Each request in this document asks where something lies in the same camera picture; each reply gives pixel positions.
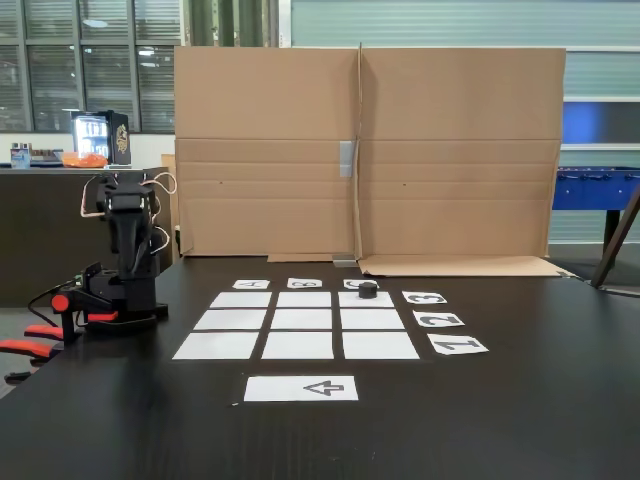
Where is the small brown cardboard panel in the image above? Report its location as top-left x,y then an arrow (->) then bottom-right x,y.
141,153 -> 183,267

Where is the white paper grid square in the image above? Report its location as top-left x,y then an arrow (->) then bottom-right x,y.
269,308 -> 334,331
342,331 -> 421,361
275,291 -> 333,309
193,308 -> 268,332
209,291 -> 273,309
171,331 -> 261,361
338,291 -> 397,309
340,308 -> 406,331
260,331 -> 335,361

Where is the large brown cardboard sheet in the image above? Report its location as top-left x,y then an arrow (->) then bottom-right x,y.
356,42 -> 574,278
173,44 -> 363,264

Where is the blue foosball table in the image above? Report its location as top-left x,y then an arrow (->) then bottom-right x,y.
551,165 -> 640,247

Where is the paper label number 2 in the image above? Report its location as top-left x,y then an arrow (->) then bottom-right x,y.
412,311 -> 467,329

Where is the paper label number 1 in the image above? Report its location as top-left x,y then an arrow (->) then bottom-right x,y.
427,335 -> 490,357

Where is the white red servo cable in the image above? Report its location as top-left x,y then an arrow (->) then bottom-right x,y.
79,171 -> 179,252

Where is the black orange bar clamp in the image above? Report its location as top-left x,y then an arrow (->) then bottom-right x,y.
0,284 -> 121,386

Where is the blue white small box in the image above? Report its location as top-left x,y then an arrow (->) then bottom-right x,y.
10,141 -> 33,170

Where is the black lit mini fridge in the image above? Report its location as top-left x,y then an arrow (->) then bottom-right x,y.
70,109 -> 133,167

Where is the black power cable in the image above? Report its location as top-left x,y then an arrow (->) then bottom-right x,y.
26,282 -> 77,322

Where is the dark slanted wooden leg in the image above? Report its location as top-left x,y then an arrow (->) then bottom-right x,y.
589,185 -> 640,297

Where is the paper label number 3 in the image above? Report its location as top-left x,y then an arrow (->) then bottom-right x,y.
401,290 -> 449,305

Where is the orange plastic bag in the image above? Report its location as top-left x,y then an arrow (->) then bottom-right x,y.
60,151 -> 110,169

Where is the long grey tape strip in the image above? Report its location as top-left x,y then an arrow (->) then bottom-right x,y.
339,140 -> 356,178

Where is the dark brown counter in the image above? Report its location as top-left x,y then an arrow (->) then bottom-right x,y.
0,166 -> 174,309

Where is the white arrow paper sheet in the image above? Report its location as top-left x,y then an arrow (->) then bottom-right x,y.
243,375 -> 360,403

